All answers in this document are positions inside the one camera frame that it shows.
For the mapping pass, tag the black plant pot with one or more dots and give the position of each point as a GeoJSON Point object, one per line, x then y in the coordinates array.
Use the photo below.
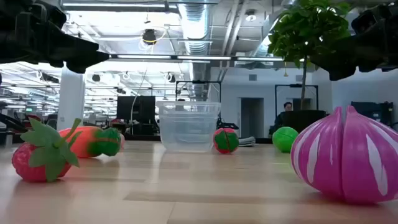
{"type": "Point", "coordinates": [306, 119]}

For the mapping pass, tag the person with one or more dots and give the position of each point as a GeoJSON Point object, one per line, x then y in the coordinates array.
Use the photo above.
{"type": "Point", "coordinates": [281, 119]}

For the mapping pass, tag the green leafy tree plant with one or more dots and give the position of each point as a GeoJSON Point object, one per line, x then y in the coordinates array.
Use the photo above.
{"type": "Point", "coordinates": [308, 28]}

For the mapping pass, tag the red toy strawberry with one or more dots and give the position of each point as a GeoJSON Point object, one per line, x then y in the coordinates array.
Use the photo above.
{"type": "Point", "coordinates": [28, 168]}

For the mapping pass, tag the red toy tomato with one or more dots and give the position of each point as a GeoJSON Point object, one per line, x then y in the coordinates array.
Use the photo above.
{"type": "Point", "coordinates": [226, 141]}

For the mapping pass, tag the dark blue cabinet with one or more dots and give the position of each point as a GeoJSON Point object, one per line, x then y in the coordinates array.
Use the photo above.
{"type": "Point", "coordinates": [373, 112]}

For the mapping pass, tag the orange toy carrot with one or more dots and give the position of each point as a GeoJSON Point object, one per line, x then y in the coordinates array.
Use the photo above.
{"type": "Point", "coordinates": [84, 143]}

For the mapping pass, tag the green toy lime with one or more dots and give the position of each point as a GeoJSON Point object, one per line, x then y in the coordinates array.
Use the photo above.
{"type": "Point", "coordinates": [284, 140]}

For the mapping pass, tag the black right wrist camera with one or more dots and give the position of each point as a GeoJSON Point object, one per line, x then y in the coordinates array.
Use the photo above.
{"type": "Point", "coordinates": [370, 20]}

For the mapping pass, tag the silver ventilation duct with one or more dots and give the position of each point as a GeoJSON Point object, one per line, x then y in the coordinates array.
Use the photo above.
{"type": "Point", "coordinates": [196, 28]}

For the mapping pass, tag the pink toy peach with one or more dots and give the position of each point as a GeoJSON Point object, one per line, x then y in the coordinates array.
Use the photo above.
{"type": "Point", "coordinates": [122, 141]}

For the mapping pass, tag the clear plastic tupperware container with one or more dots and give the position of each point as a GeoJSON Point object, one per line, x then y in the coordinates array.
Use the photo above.
{"type": "Point", "coordinates": [188, 130]}

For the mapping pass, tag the black overhead camera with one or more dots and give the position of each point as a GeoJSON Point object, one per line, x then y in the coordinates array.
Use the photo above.
{"type": "Point", "coordinates": [149, 36]}

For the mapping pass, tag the white pillar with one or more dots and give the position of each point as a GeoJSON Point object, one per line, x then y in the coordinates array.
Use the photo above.
{"type": "Point", "coordinates": [71, 99]}

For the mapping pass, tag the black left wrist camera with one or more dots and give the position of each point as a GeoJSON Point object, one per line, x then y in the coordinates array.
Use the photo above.
{"type": "Point", "coordinates": [49, 15]}

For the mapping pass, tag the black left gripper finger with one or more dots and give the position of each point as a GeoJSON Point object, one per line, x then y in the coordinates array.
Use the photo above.
{"type": "Point", "coordinates": [81, 49]}
{"type": "Point", "coordinates": [76, 68]}

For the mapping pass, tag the grey folded cloth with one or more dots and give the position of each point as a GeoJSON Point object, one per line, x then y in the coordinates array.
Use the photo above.
{"type": "Point", "coordinates": [247, 141]}

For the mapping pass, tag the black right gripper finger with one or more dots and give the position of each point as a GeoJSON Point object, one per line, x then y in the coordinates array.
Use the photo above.
{"type": "Point", "coordinates": [342, 74]}
{"type": "Point", "coordinates": [345, 54]}

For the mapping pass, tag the black background monitor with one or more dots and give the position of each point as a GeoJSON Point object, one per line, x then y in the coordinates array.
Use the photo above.
{"type": "Point", "coordinates": [136, 109]}

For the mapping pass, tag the long ceiling light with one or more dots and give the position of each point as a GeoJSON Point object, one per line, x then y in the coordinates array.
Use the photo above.
{"type": "Point", "coordinates": [143, 57]}

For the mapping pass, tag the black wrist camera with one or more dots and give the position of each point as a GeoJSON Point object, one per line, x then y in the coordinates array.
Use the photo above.
{"type": "Point", "coordinates": [49, 15]}
{"type": "Point", "coordinates": [370, 20]}

